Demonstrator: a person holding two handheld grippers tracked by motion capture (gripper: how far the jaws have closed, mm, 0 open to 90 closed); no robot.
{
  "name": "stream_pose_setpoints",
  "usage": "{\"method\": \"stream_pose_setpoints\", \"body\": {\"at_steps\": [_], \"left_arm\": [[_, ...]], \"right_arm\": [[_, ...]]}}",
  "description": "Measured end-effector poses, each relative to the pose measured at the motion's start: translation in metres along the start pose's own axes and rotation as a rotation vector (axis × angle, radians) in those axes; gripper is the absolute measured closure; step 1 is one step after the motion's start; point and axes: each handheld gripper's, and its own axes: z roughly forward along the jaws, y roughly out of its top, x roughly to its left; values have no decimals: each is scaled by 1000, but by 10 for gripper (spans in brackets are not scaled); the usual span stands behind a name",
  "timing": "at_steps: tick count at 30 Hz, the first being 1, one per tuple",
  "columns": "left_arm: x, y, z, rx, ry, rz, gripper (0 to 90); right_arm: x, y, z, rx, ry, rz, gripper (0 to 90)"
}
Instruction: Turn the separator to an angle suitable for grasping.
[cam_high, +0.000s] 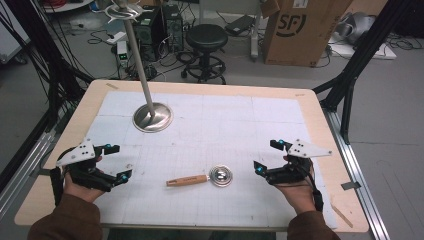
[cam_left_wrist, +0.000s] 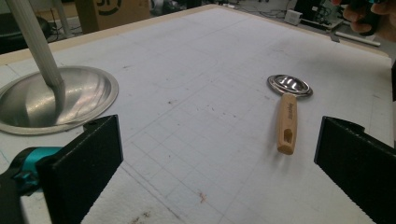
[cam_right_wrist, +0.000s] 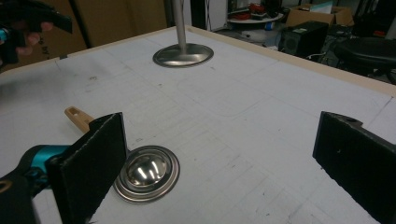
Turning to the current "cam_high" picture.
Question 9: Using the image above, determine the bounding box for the black metal frame with cables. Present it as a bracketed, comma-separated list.
[0, 0, 96, 134]

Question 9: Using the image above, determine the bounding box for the black metal frame strut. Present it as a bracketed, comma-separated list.
[312, 0, 416, 145]

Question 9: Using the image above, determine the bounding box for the grey plastic cover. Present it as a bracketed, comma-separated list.
[334, 11, 377, 46]

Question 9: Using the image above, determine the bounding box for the white device with green light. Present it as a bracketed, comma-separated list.
[116, 40, 130, 69]

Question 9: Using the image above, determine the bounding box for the black floor cable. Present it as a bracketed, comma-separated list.
[87, 29, 116, 46]

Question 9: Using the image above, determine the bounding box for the metal ladle with wooden handle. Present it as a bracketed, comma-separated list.
[165, 164, 234, 188]

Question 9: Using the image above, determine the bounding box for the person's left hand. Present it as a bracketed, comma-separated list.
[63, 172, 105, 204]

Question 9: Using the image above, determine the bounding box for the silver metal stand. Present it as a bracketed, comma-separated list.
[104, 0, 174, 134]

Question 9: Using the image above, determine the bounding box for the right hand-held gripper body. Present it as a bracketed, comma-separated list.
[265, 138, 333, 186]

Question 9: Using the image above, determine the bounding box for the black round stool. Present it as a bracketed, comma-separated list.
[180, 23, 230, 85]

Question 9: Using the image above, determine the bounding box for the aluminium rail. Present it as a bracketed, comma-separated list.
[321, 108, 392, 240]
[0, 128, 58, 219]

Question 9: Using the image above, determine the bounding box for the person's right hand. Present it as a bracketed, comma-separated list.
[273, 174, 318, 215]

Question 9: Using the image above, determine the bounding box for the thin wooden stick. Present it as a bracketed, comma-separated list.
[329, 203, 354, 229]

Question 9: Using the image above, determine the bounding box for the large printed cardboard box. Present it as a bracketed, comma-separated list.
[260, 0, 354, 68]

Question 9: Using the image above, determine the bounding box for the black flat device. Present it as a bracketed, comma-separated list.
[224, 14, 256, 37]

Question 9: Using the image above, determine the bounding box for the white round table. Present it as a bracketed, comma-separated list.
[43, 0, 95, 14]

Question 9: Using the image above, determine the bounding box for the white power strip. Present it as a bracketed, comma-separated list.
[105, 31, 128, 45]

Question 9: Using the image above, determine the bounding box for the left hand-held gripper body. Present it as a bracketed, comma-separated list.
[55, 137, 116, 193]

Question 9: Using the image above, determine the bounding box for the white stand post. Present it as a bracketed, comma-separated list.
[249, 0, 269, 62]

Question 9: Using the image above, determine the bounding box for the black computer tower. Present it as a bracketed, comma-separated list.
[133, 6, 165, 63]
[162, 4, 185, 53]

